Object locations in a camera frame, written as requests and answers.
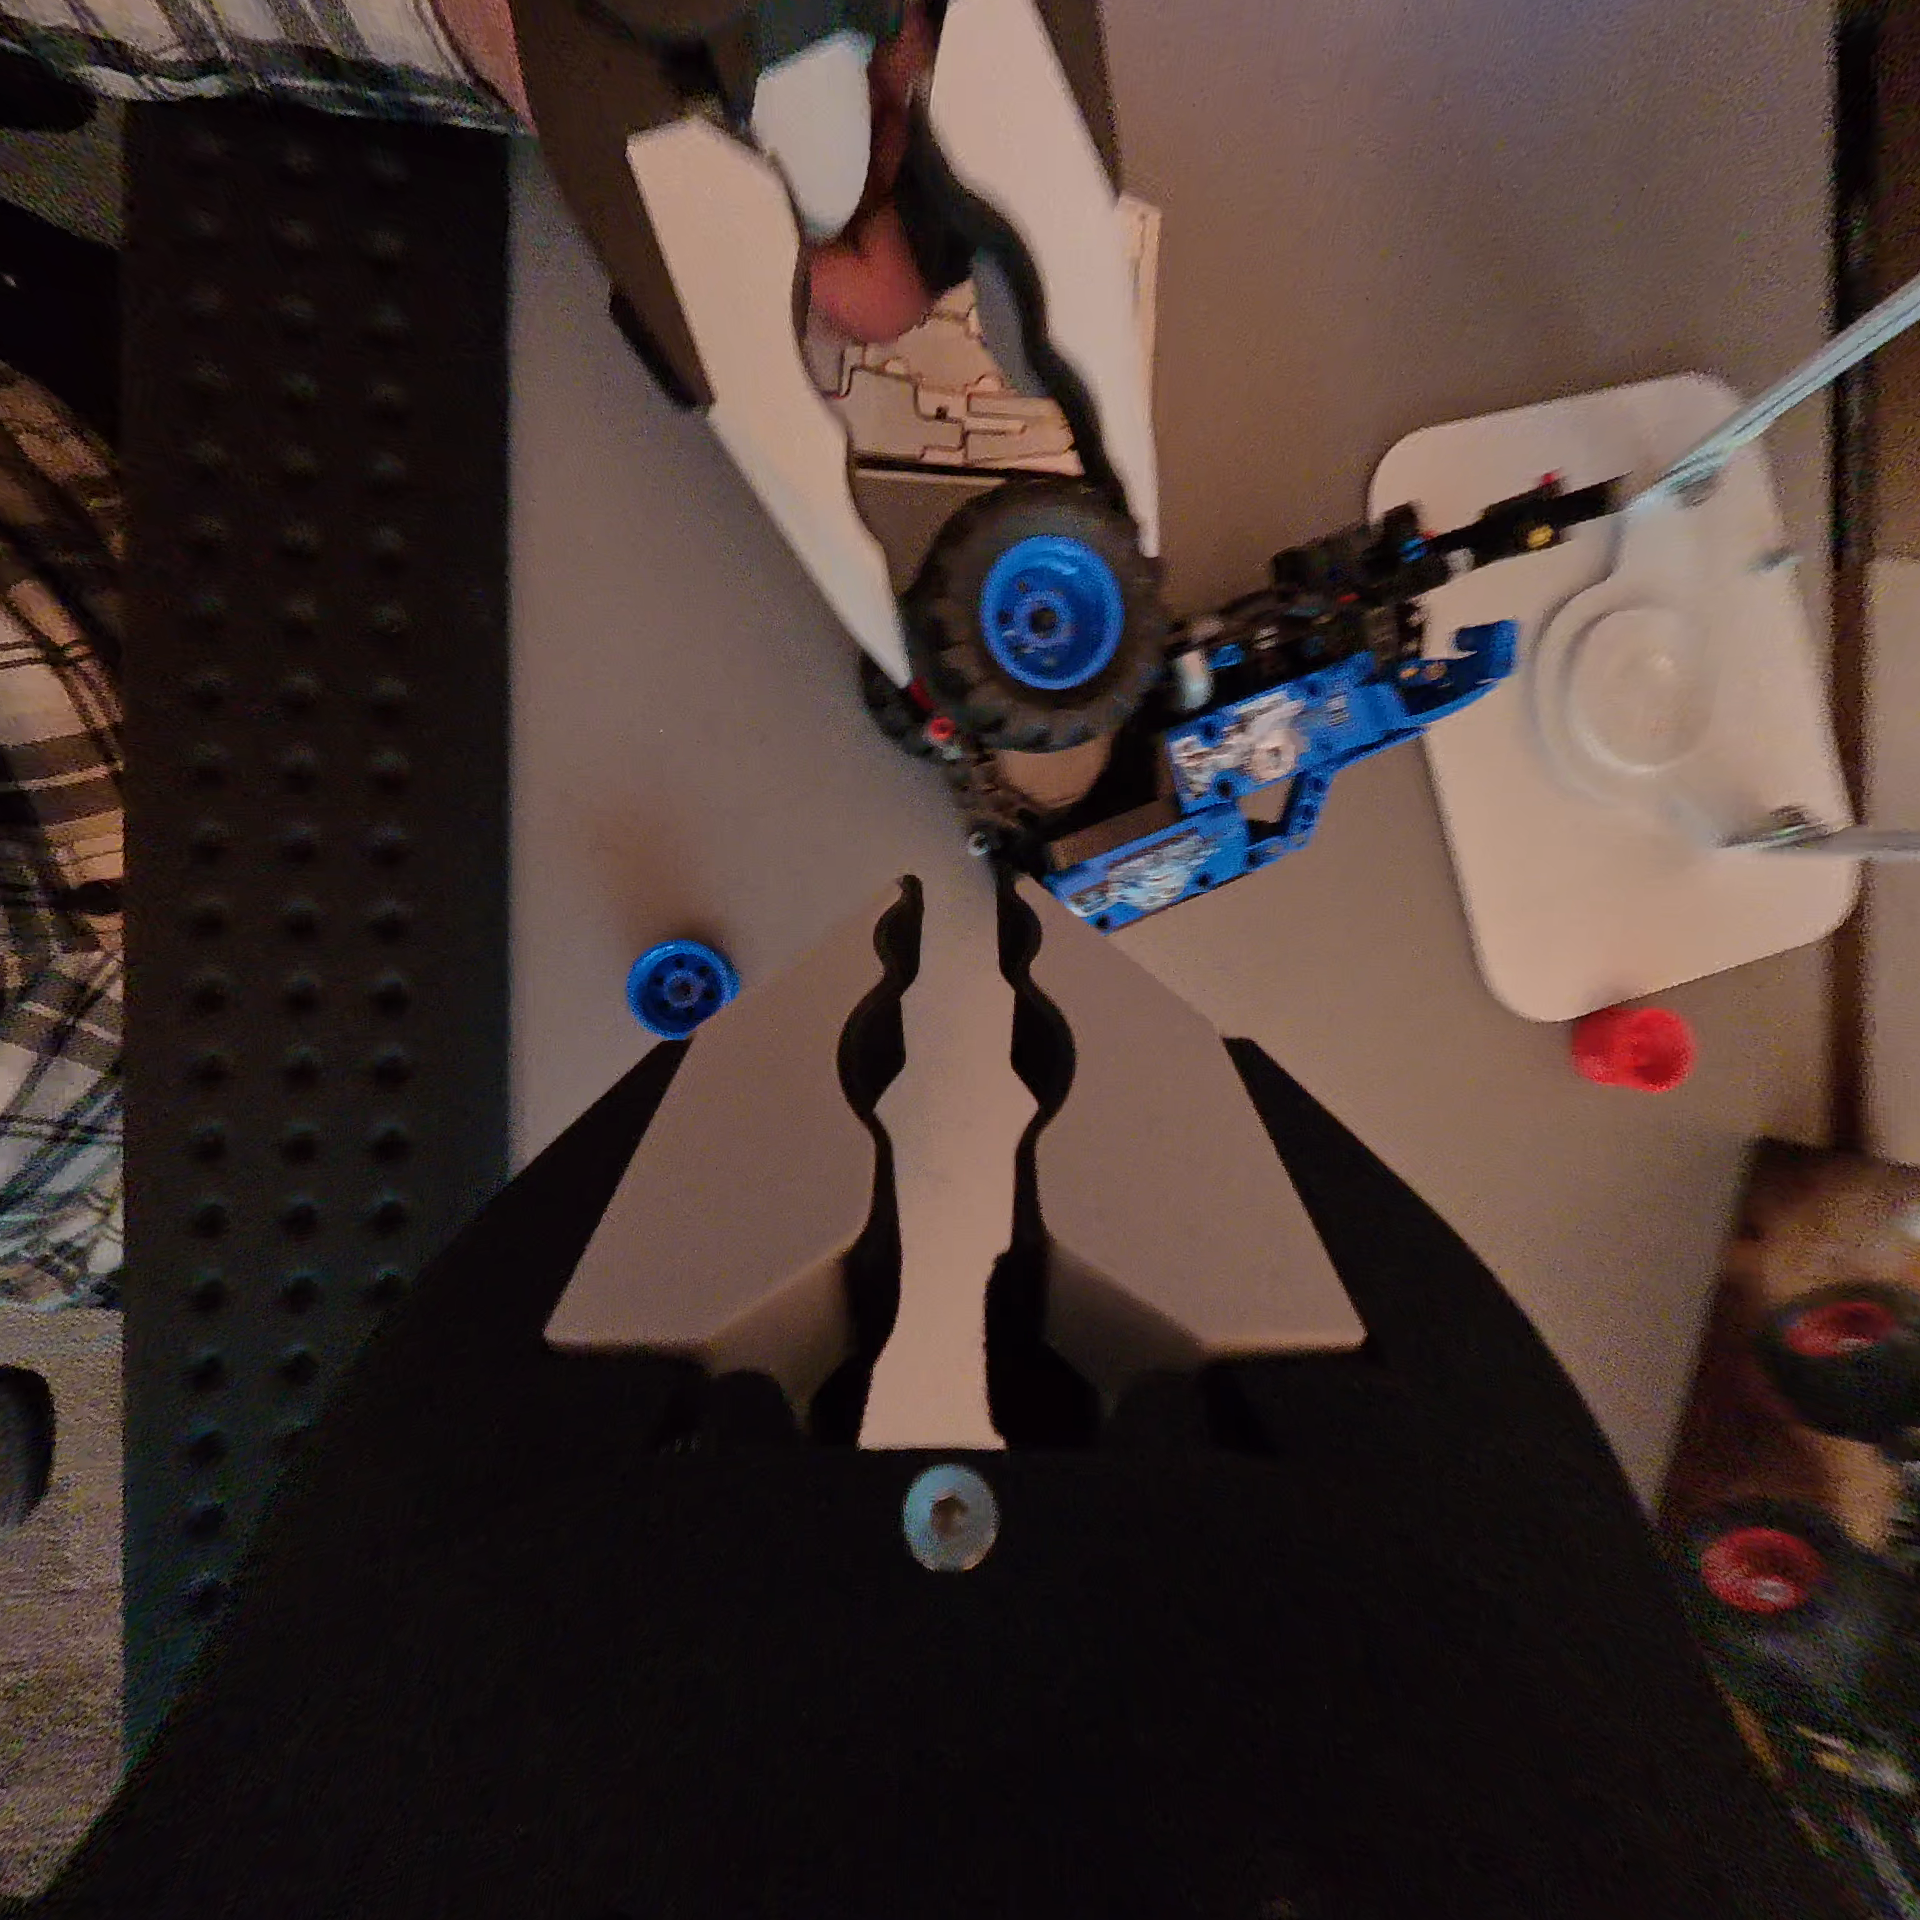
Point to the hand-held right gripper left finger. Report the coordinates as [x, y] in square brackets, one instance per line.
[719, 1171]

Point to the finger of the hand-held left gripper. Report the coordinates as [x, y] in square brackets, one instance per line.
[737, 330]
[1049, 194]

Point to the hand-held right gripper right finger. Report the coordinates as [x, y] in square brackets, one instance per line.
[1186, 1188]

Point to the black toy wheel red rim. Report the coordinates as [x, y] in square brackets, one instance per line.
[892, 705]

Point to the black toy wheel blue rim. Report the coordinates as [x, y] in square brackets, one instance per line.
[1049, 614]

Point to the toy brick monster truck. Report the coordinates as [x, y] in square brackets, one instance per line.
[1273, 748]

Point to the person's left forearm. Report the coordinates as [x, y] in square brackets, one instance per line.
[226, 44]

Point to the grey desk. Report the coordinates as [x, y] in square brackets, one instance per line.
[1348, 226]

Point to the person's left hand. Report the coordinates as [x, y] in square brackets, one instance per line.
[866, 284]

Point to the white sticker sheet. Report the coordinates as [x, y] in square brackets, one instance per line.
[930, 389]

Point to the white base metal stand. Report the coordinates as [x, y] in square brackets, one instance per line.
[1650, 898]

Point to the printed toy truck box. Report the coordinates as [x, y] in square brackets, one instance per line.
[1801, 1501]

